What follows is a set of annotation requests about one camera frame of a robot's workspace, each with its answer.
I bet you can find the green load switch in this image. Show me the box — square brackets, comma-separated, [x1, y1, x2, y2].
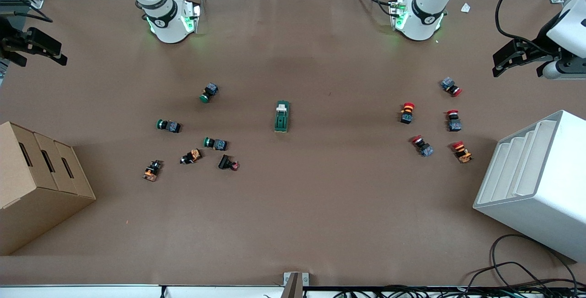
[274, 100, 291, 134]

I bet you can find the red mushroom button grey base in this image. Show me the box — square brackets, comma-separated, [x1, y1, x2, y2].
[411, 135, 434, 158]
[440, 76, 463, 98]

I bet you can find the red mushroom button orange base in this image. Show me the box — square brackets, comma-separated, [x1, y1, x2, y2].
[451, 140, 473, 164]

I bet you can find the red mushroom button black base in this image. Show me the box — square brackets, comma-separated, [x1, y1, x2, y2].
[400, 102, 416, 125]

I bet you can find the green push button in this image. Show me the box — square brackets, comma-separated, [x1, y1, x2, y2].
[203, 136, 228, 152]
[156, 119, 182, 134]
[199, 82, 219, 104]

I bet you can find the white stepped rack box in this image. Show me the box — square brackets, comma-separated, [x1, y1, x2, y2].
[472, 109, 586, 263]

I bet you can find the brown cardboard box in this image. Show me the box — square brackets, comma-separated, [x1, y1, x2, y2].
[0, 121, 97, 256]

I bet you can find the black button orange base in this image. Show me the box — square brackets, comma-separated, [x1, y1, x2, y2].
[179, 148, 203, 165]
[142, 159, 163, 182]

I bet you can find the brown paper table mat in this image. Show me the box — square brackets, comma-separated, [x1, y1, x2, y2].
[0, 0, 586, 286]

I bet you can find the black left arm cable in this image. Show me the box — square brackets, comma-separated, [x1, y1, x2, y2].
[351, 0, 566, 58]

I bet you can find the red mushroom button white ring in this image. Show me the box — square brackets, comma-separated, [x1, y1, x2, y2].
[446, 109, 462, 132]

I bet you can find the black looped cable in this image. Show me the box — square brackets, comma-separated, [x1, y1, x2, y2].
[490, 234, 579, 289]

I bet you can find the black switch red tip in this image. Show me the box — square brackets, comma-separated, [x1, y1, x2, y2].
[218, 154, 240, 172]

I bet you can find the white table edge rail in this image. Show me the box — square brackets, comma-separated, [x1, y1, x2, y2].
[0, 284, 586, 298]

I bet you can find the black tangled cable bundle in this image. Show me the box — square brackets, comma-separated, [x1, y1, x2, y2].
[330, 261, 586, 298]

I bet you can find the metal table bracket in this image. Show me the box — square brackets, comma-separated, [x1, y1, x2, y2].
[283, 272, 309, 298]

